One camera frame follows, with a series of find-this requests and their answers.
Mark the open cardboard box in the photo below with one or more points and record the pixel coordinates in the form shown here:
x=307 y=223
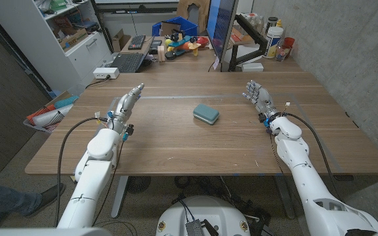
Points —
x=120 y=41

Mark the flat computer monitor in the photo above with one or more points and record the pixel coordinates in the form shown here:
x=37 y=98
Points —
x=220 y=23

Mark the red cup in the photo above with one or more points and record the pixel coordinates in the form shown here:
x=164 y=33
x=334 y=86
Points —
x=288 y=42

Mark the black laptop keyboard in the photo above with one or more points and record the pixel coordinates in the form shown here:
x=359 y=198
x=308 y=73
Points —
x=128 y=62

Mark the small black keyboard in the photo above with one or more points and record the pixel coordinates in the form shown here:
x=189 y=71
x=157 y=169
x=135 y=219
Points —
x=136 y=42

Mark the orange roll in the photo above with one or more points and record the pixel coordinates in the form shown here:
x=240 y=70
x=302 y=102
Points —
x=39 y=113

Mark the teal sponge block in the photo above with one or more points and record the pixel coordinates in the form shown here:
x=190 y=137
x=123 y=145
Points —
x=205 y=113

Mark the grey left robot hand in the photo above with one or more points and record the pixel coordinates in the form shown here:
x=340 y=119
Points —
x=125 y=106

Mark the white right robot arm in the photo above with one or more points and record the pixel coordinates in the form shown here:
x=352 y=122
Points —
x=307 y=183

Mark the grey table leg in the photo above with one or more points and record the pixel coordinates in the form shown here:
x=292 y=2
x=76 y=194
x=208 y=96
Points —
x=119 y=196

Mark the white printed roll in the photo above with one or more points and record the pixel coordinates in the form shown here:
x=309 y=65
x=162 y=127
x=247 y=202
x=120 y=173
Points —
x=51 y=118

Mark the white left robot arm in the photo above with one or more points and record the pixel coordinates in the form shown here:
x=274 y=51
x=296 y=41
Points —
x=94 y=170

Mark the paper note on monitor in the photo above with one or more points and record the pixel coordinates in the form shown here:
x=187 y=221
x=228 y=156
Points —
x=216 y=63

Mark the person's leg in jeans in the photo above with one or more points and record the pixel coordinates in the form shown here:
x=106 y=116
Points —
x=2 y=203

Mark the blue plastic bin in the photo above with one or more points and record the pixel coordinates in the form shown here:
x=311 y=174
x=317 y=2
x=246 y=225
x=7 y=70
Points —
x=187 y=26

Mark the white shelf cabinet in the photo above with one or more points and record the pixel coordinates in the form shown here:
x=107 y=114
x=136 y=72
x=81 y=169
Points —
x=84 y=59

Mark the black shoe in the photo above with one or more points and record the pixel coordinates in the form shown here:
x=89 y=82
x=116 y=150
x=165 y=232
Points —
x=51 y=196

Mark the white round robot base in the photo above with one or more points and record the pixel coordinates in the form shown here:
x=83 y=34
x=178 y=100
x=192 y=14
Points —
x=208 y=209

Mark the black round grille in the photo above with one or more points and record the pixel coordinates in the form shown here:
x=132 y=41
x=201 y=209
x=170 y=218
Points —
x=138 y=184

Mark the white labelled canister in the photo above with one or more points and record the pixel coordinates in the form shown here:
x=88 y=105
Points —
x=272 y=42

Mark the clear glass jar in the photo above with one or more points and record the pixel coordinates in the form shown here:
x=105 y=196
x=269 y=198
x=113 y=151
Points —
x=282 y=53

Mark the whiteboard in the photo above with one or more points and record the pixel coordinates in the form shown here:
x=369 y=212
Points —
x=136 y=6

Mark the white power strip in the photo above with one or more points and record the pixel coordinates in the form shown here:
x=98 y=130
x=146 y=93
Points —
x=106 y=72

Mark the clear storage bin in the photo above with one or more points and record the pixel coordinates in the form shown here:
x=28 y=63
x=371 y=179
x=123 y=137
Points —
x=49 y=119

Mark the flat white box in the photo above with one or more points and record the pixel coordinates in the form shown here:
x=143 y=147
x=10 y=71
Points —
x=252 y=67

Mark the brown wooden cutout board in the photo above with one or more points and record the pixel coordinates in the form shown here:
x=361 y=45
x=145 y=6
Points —
x=184 y=10

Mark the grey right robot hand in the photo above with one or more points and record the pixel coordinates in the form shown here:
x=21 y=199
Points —
x=261 y=98

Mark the cardboard box on shelf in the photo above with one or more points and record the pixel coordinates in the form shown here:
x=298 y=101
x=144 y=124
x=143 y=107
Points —
x=74 y=38

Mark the colourful toy airplane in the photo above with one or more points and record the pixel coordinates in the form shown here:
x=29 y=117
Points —
x=184 y=44

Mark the grey finned module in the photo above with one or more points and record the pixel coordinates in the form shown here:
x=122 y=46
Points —
x=194 y=228

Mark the dark-lidded jar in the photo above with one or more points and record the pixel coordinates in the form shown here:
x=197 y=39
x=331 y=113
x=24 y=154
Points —
x=272 y=22

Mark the small wooden block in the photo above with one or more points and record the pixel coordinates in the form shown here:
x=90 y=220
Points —
x=161 y=53

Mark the teal roll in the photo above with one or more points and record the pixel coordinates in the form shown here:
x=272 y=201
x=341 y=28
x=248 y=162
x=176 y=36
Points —
x=66 y=101

